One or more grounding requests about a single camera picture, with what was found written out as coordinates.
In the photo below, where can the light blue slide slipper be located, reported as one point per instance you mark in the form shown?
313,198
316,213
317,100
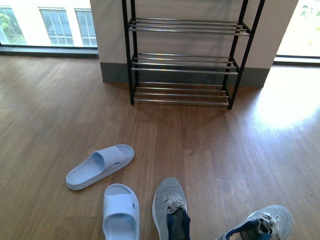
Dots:
100,164

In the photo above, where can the grey knit sneaker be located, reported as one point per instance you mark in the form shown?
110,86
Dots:
273,222
169,211

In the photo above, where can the black metal shoe rack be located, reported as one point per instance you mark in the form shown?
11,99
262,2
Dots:
230,67

